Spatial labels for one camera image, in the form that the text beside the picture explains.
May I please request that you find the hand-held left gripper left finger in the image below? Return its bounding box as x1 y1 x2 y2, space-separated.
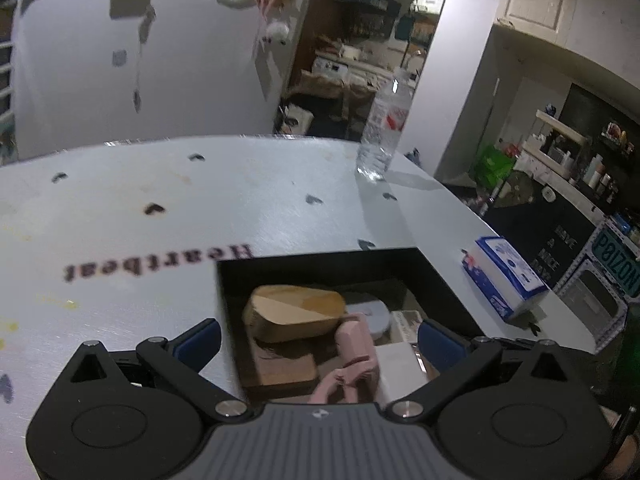
56 318 253 421

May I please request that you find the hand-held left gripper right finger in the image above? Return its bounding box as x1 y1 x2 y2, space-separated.
383 318 589 421

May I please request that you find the black box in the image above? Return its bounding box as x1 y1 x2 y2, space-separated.
215 247 487 405

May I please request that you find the pink plastic toy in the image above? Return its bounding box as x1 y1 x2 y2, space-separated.
309 312 382 405

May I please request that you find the rounded wooden block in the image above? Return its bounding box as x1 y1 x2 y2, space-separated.
242 285 347 344

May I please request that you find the white small box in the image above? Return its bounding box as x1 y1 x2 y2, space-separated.
375 342 429 402

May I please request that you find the flat wooden block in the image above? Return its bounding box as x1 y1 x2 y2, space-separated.
239 338 320 390

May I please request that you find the blue and white tissue box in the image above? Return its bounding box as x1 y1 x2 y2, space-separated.
461 235 549 322

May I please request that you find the black chalkboard sign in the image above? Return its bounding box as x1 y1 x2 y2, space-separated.
520 195 608 291

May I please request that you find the green basket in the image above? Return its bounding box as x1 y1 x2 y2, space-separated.
472 144 517 190

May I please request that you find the teal licence plate sign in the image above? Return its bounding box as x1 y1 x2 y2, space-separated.
592 224 640 297

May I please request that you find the clear plastic water bottle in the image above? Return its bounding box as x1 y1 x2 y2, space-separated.
355 67 415 182

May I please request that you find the white wall shelf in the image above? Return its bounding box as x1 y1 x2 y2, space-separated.
522 109 593 182

